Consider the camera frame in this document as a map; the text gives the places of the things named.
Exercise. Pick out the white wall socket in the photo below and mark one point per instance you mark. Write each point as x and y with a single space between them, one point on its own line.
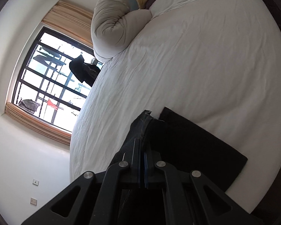
35 181
33 200

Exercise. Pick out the black denim pants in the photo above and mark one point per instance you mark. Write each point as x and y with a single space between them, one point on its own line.
189 140

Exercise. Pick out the rolled beige comforter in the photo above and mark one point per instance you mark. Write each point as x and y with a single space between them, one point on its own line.
112 28

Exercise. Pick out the red cloth outside window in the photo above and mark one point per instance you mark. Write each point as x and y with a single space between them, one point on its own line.
52 104

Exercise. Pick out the peach curtain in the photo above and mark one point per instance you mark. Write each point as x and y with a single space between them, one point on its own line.
37 124
68 21

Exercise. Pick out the black hanging garment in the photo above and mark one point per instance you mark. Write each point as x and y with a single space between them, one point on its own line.
83 71

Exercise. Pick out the dark clothing on outdoor line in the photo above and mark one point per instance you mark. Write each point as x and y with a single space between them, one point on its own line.
46 58

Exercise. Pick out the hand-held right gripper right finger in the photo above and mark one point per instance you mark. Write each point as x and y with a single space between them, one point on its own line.
147 171

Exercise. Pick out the grey cloth outside window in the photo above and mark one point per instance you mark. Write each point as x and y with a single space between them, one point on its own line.
29 105

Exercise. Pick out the bed with white sheet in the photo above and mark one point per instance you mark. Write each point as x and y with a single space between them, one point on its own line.
189 63

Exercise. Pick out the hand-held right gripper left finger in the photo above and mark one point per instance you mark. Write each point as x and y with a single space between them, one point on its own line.
137 168

